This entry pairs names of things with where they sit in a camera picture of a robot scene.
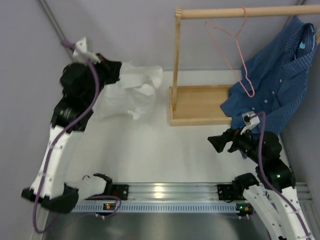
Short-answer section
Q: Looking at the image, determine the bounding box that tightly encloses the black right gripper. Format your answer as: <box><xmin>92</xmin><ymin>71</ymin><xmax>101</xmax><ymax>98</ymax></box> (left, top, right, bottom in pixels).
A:
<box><xmin>207</xmin><ymin>123</ymin><xmax>264</xmax><ymax>164</ymax></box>

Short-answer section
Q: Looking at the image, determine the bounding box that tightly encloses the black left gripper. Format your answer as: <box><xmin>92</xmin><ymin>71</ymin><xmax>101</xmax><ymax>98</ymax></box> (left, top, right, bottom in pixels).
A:
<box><xmin>85</xmin><ymin>53</ymin><xmax>124</xmax><ymax>106</ymax></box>

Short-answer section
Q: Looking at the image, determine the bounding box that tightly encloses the white shirt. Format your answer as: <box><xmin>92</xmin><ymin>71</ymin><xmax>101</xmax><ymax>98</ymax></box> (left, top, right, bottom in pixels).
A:
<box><xmin>93</xmin><ymin>62</ymin><xmax>163</xmax><ymax>120</ymax></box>

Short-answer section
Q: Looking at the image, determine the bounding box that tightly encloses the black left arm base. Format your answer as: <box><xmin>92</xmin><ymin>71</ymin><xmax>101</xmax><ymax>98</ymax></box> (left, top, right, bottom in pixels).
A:
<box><xmin>111</xmin><ymin>184</ymin><xmax>129</xmax><ymax>201</ymax></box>

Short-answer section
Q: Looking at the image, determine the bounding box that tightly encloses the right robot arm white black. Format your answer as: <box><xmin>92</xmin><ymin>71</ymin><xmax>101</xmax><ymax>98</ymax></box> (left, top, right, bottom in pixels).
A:
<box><xmin>207</xmin><ymin>128</ymin><xmax>315</xmax><ymax>240</ymax></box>

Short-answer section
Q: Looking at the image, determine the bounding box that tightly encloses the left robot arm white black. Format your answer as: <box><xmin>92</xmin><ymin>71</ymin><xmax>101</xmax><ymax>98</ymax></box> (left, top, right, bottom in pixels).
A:
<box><xmin>21</xmin><ymin>54</ymin><xmax>122</xmax><ymax>214</ymax></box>

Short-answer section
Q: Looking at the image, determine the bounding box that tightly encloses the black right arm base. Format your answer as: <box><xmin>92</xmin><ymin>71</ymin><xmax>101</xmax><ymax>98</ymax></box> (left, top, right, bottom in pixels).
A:
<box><xmin>217</xmin><ymin>184</ymin><xmax>245</xmax><ymax>203</ymax></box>

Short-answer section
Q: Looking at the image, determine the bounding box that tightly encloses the blue checkered shirt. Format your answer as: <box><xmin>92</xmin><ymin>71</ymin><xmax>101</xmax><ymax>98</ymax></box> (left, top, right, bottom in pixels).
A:
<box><xmin>220</xmin><ymin>17</ymin><xmax>317</xmax><ymax>135</ymax></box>

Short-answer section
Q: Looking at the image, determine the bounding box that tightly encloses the wooden clothes rack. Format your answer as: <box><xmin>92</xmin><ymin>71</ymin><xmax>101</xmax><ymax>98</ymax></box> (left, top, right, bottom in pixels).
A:
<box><xmin>168</xmin><ymin>4</ymin><xmax>320</xmax><ymax>127</ymax></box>

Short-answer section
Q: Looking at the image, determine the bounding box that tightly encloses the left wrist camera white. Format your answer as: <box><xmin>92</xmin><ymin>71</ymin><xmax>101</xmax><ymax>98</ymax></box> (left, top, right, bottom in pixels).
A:
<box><xmin>72</xmin><ymin>37</ymin><xmax>101</xmax><ymax>64</ymax></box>

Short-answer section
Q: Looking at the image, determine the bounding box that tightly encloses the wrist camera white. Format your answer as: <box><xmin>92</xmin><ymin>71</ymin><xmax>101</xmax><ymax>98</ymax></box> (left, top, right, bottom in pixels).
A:
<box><xmin>240</xmin><ymin>111</ymin><xmax>260</xmax><ymax>135</ymax></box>
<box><xmin>72</xmin><ymin>37</ymin><xmax>101</xmax><ymax>64</ymax></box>

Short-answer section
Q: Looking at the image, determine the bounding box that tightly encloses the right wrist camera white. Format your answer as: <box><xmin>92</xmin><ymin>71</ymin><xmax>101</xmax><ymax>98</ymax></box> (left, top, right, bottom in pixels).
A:
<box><xmin>240</xmin><ymin>111</ymin><xmax>260</xmax><ymax>135</ymax></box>

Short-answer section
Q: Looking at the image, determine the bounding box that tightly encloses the aluminium corner frame post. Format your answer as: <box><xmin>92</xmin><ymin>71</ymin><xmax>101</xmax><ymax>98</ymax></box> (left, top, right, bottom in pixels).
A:
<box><xmin>36</xmin><ymin>0</ymin><xmax>76</xmax><ymax>61</ymax></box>

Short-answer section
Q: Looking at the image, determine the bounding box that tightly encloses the aluminium mounting rail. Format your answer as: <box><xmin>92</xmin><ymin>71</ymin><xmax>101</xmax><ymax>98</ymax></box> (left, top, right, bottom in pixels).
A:
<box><xmin>112</xmin><ymin>182</ymin><xmax>311</xmax><ymax>201</ymax></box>

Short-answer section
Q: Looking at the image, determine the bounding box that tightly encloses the pink wire hanger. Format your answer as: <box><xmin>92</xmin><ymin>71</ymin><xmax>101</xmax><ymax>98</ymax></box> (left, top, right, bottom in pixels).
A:
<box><xmin>205</xmin><ymin>6</ymin><xmax>255</xmax><ymax>98</ymax></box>

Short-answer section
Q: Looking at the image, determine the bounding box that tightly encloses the slotted cable duct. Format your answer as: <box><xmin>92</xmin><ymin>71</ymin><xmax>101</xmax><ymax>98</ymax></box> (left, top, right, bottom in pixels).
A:
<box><xmin>72</xmin><ymin>202</ymin><xmax>251</xmax><ymax>214</ymax></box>

